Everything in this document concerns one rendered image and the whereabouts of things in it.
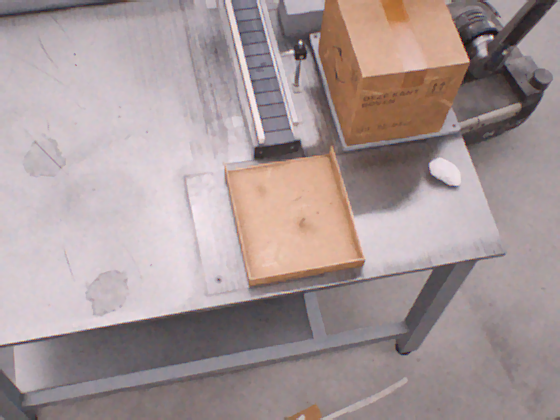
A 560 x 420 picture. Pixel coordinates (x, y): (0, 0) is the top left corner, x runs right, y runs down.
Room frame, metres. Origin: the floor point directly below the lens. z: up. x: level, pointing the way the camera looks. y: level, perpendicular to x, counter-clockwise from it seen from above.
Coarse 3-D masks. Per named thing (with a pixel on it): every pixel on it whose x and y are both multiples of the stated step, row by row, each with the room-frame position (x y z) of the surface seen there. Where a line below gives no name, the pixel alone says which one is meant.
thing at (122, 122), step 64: (128, 0) 1.43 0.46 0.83; (192, 0) 1.46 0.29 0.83; (0, 64) 1.17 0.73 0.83; (64, 64) 1.20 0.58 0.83; (128, 64) 1.22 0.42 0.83; (192, 64) 1.24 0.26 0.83; (0, 128) 0.99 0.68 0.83; (64, 128) 1.01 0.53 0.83; (128, 128) 1.03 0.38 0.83; (192, 128) 1.05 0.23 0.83; (320, 128) 1.09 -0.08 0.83; (0, 192) 0.81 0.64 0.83; (64, 192) 0.83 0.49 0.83; (128, 192) 0.85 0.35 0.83; (192, 192) 0.87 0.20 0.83; (384, 192) 0.93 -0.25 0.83; (448, 192) 0.95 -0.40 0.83; (0, 256) 0.66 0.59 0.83; (64, 256) 0.67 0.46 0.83; (128, 256) 0.69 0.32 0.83; (192, 256) 0.71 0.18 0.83; (384, 256) 0.76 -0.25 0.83; (448, 256) 0.78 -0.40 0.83; (0, 320) 0.51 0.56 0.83; (64, 320) 0.53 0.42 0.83; (128, 320) 0.55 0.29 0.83
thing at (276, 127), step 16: (240, 0) 1.43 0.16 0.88; (256, 0) 1.43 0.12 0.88; (240, 16) 1.37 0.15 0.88; (256, 16) 1.38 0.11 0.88; (240, 32) 1.32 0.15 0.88; (256, 32) 1.33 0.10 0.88; (256, 48) 1.28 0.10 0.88; (256, 64) 1.22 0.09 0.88; (272, 64) 1.23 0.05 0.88; (256, 80) 1.18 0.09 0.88; (272, 80) 1.18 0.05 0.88; (256, 96) 1.13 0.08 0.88; (272, 96) 1.13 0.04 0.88; (272, 112) 1.09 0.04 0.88; (272, 128) 1.04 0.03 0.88; (288, 128) 1.05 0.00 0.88; (272, 144) 1.00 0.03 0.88
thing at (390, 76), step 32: (352, 0) 1.24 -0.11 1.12; (384, 0) 1.25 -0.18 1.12; (416, 0) 1.26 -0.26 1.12; (320, 32) 1.31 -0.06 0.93; (352, 32) 1.15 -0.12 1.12; (384, 32) 1.16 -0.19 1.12; (416, 32) 1.17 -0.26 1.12; (448, 32) 1.18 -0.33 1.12; (352, 64) 1.09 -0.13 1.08; (384, 64) 1.07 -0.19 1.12; (416, 64) 1.08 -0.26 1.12; (448, 64) 1.09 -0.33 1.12; (352, 96) 1.06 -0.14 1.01; (384, 96) 1.05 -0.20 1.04; (416, 96) 1.07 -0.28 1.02; (448, 96) 1.10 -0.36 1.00; (352, 128) 1.03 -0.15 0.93; (384, 128) 1.06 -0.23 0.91; (416, 128) 1.08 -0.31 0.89
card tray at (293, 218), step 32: (288, 160) 0.99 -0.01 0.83; (320, 160) 1.00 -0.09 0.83; (256, 192) 0.89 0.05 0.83; (288, 192) 0.90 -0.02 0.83; (320, 192) 0.91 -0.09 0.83; (256, 224) 0.81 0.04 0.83; (288, 224) 0.81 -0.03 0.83; (320, 224) 0.82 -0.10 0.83; (352, 224) 0.82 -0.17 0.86; (256, 256) 0.73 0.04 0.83; (288, 256) 0.73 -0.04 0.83; (320, 256) 0.74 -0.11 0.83; (352, 256) 0.75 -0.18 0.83
